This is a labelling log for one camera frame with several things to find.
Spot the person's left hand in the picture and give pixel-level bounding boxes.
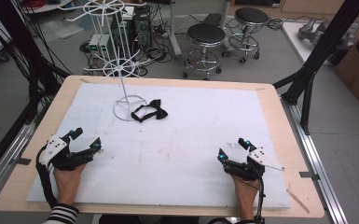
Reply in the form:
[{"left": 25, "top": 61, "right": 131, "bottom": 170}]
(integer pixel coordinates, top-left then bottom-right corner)
[{"left": 53, "top": 163, "right": 87, "bottom": 206}]

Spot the white foam mat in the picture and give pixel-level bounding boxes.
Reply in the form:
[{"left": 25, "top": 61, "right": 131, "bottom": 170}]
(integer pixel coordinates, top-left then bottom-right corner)
[{"left": 26, "top": 82, "right": 292, "bottom": 210}]

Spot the black sleeved gripper cable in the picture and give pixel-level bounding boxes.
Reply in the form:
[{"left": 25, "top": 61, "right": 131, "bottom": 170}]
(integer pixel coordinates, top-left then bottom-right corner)
[{"left": 35, "top": 144, "right": 59, "bottom": 210}]

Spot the black round stool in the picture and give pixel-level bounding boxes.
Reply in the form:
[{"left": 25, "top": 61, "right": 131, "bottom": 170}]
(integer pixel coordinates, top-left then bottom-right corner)
[
  {"left": 182, "top": 22, "right": 228, "bottom": 81},
  {"left": 221, "top": 7, "right": 270, "bottom": 65}
]

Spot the person's right hand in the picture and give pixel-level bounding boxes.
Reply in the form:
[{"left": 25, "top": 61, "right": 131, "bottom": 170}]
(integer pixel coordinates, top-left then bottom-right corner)
[{"left": 231, "top": 175, "right": 261, "bottom": 211}]

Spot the white electronic box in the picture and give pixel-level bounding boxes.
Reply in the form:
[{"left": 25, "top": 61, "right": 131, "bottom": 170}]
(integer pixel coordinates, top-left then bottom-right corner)
[{"left": 88, "top": 33, "right": 112, "bottom": 53}]

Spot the thin wooden stick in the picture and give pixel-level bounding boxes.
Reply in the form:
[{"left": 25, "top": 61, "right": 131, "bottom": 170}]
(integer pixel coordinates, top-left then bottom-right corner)
[{"left": 285, "top": 189, "right": 311, "bottom": 215}]

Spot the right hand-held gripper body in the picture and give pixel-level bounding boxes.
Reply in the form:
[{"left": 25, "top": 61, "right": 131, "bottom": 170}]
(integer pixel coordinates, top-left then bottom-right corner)
[{"left": 223, "top": 147, "right": 285, "bottom": 182}]

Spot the aluminium rail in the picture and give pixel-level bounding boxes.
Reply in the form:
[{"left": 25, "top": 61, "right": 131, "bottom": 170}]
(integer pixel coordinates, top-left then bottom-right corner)
[
  {"left": 0, "top": 121, "right": 37, "bottom": 210},
  {"left": 280, "top": 95, "right": 350, "bottom": 224}
]

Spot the grey tape piece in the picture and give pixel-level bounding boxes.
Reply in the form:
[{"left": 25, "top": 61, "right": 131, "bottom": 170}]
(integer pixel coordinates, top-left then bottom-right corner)
[
  {"left": 15, "top": 157, "right": 33, "bottom": 166},
  {"left": 298, "top": 171, "right": 321, "bottom": 182}
]

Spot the white wire display rack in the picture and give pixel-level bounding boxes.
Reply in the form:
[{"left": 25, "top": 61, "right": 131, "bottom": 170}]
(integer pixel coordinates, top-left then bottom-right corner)
[{"left": 59, "top": 0, "right": 149, "bottom": 122}]

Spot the white table leg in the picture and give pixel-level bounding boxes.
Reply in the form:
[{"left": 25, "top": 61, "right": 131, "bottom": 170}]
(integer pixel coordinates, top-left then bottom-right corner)
[{"left": 167, "top": 0, "right": 184, "bottom": 60}]

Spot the black computer tower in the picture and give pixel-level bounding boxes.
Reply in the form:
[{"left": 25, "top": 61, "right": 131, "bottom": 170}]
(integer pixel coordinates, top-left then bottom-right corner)
[{"left": 132, "top": 5, "right": 152, "bottom": 51}]

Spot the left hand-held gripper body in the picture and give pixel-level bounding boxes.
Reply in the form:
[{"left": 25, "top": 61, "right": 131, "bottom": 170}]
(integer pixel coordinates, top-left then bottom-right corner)
[{"left": 40, "top": 133, "right": 90, "bottom": 172}]

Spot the black bow tie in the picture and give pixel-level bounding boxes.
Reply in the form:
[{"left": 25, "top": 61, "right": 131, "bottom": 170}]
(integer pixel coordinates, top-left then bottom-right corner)
[{"left": 131, "top": 99, "right": 169, "bottom": 123}]

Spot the black metal frame stand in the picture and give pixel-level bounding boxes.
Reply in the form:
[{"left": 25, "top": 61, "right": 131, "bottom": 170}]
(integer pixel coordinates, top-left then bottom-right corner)
[
  {"left": 0, "top": 0, "right": 73, "bottom": 185},
  {"left": 272, "top": 0, "right": 359, "bottom": 136}
]

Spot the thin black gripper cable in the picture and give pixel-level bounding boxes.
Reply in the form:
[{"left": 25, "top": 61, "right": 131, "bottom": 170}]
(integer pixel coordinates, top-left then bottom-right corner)
[{"left": 207, "top": 173, "right": 267, "bottom": 224}]

